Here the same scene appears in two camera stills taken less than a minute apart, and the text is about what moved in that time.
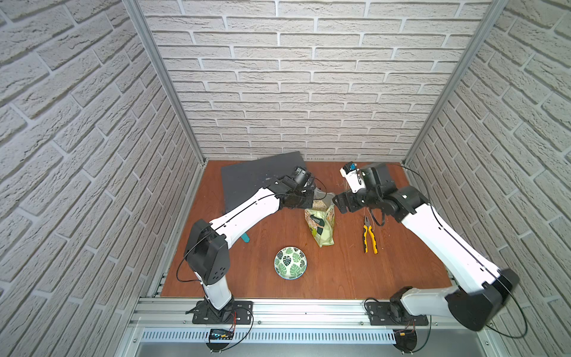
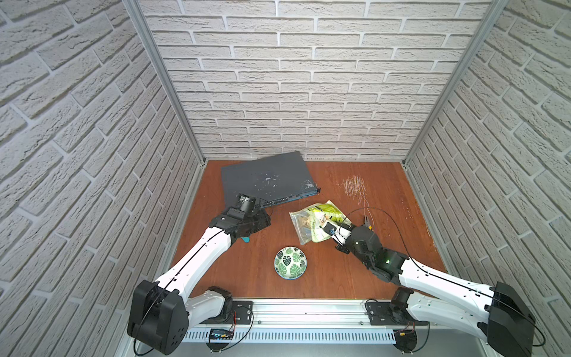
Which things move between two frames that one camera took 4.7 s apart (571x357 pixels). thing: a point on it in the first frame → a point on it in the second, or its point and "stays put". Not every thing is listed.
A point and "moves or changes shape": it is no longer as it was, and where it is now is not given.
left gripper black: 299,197 → 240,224
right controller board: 406,340 stays put
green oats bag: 321,222 moves or changes shape
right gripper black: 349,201 → 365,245
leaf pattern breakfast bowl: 290,262 stays put
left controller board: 219,339 stays put
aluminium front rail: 277,314 stays put
